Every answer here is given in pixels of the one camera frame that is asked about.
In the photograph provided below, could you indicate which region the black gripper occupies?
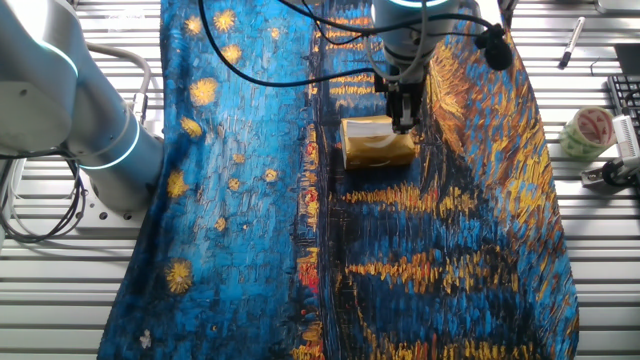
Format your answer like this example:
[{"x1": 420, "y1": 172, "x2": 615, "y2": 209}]
[{"x1": 387, "y1": 79, "x2": 426, "y2": 134}]

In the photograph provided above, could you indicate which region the dark grey box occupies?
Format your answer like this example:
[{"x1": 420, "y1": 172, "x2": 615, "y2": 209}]
[{"x1": 613, "y1": 43, "x2": 640, "y2": 76}]

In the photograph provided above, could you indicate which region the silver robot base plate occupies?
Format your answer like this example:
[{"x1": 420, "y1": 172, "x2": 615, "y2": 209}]
[{"x1": 69, "y1": 172, "x2": 151, "y2": 236}]

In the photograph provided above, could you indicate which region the black tape dispenser tool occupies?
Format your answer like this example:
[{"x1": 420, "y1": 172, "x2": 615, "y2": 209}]
[{"x1": 579, "y1": 157, "x2": 640, "y2": 194}]

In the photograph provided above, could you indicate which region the black tipped marker pen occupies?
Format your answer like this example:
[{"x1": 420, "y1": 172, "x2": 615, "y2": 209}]
[{"x1": 557, "y1": 16, "x2": 586, "y2": 70}]

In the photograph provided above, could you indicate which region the black keyboard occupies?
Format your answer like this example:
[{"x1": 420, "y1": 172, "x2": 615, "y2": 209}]
[{"x1": 606, "y1": 74, "x2": 640, "y2": 131}]

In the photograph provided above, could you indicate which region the clear tape roll red print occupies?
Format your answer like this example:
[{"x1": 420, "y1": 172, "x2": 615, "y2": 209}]
[{"x1": 558, "y1": 105, "x2": 618, "y2": 162}]

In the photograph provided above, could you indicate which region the grey flat device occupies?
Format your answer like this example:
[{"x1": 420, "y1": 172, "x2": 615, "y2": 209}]
[{"x1": 594, "y1": 0, "x2": 640, "y2": 15}]

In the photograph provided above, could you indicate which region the black cable loop bundle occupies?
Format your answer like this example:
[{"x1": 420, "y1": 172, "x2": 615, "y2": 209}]
[{"x1": 0, "y1": 149, "x2": 89, "y2": 245}]

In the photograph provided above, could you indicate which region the grey hose with metal plug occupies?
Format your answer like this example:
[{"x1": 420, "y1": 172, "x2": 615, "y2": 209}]
[{"x1": 85, "y1": 42, "x2": 153, "y2": 126}]

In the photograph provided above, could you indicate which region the black round cable connector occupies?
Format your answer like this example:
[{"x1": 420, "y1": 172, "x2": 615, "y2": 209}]
[{"x1": 473, "y1": 23, "x2": 514, "y2": 71}]

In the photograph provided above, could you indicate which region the starry night painted tablecloth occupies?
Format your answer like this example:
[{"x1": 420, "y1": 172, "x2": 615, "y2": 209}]
[{"x1": 97, "y1": 0, "x2": 581, "y2": 360}]

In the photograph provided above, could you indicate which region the gold tissue pack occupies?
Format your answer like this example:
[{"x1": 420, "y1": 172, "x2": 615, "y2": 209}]
[{"x1": 339, "y1": 114, "x2": 417, "y2": 171}]

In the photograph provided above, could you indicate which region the long black cable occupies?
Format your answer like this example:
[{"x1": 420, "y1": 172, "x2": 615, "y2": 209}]
[{"x1": 197, "y1": 0, "x2": 389, "y2": 89}]

